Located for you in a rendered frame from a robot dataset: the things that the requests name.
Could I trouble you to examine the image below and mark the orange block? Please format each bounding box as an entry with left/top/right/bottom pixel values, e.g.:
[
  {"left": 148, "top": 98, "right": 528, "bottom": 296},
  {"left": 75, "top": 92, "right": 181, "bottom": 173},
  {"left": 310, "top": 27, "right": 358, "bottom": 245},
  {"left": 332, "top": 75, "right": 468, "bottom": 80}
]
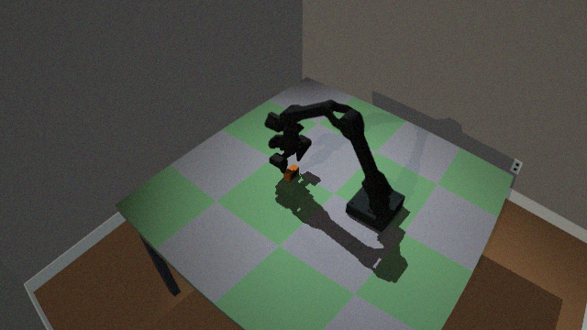
[{"left": 283, "top": 164, "right": 299, "bottom": 182}]

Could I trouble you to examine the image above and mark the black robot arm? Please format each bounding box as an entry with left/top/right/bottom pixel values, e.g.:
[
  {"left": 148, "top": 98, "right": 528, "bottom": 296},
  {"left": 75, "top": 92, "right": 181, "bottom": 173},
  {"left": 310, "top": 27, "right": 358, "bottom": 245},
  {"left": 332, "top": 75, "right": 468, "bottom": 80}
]
[{"left": 264, "top": 100, "right": 393, "bottom": 217}]

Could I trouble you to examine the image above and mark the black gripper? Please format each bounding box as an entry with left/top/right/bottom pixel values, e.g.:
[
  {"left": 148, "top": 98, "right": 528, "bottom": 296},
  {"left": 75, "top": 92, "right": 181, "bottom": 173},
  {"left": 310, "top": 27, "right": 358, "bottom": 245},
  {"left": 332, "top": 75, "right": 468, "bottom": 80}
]
[{"left": 269, "top": 134, "right": 312, "bottom": 174}]

